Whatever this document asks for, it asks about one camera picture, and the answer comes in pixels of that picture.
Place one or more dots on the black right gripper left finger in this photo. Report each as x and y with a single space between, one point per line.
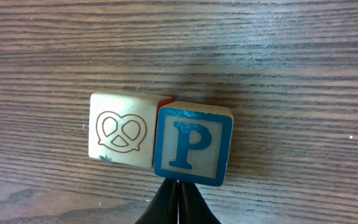
163 209

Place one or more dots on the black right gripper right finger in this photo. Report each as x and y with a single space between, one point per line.
192 208

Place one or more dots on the wooden block with pretzel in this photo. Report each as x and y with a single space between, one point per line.
122 127

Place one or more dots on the wooden block blue letter P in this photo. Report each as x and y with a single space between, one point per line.
193 142

